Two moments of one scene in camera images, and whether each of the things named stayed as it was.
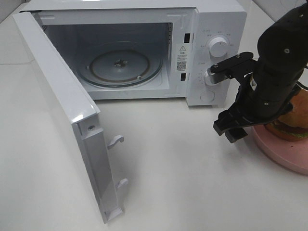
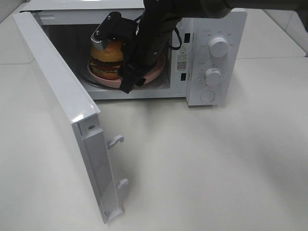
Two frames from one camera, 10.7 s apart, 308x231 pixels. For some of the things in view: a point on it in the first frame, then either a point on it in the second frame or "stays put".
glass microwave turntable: (120, 64) → (96, 84)
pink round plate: (292, 154) → (116, 83)
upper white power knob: (218, 46) stays put
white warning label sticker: (182, 57) stays put
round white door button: (207, 96) stays put
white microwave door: (82, 112) stays put
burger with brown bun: (293, 126) → (106, 63)
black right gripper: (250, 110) → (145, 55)
